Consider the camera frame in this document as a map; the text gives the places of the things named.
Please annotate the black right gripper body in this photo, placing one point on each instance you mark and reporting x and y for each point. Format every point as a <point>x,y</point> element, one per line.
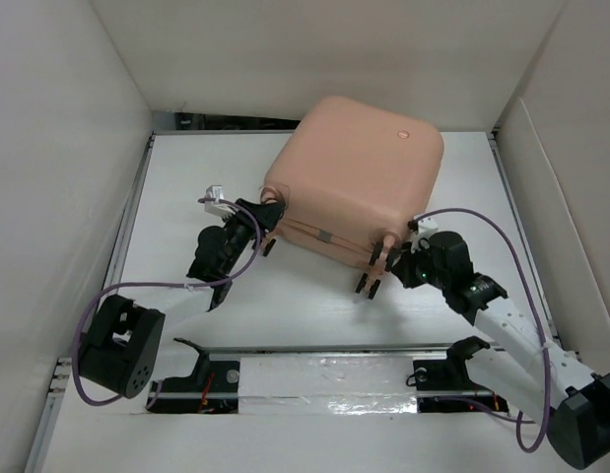
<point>426,272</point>

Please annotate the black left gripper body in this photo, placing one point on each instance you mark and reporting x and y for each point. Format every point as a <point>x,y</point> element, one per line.
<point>239,231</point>

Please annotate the pink hard-shell suitcase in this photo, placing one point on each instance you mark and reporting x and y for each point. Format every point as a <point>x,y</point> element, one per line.
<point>351,178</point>

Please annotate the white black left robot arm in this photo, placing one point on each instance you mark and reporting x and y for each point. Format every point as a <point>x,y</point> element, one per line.
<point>116,341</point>

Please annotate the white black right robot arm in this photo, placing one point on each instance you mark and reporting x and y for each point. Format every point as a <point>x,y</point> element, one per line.
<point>569,402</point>

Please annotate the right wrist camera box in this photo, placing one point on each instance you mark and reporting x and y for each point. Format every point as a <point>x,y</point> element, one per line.
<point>419,229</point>

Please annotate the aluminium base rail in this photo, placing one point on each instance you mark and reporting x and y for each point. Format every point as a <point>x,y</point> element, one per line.
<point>225,383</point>

